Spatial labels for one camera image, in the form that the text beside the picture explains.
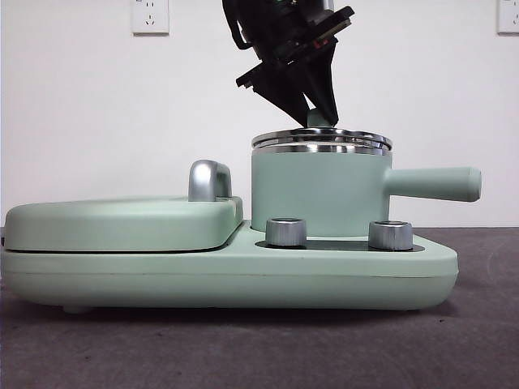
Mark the glass lid with green knob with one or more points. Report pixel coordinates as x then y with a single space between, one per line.
324 135

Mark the mint green breakfast machine base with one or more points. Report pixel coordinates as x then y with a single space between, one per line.
121 279

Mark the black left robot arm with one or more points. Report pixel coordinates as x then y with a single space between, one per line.
275 24

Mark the black control panel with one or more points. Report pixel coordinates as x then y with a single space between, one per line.
336 245

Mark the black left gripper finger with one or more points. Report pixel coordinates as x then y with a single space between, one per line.
284 85
322 81

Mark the white wall socket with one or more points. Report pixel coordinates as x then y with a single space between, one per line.
150 18
509 16

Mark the mint green hinged grill cover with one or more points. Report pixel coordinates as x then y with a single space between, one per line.
101 227

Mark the silver control knob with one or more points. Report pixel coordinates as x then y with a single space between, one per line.
286 233
390 235

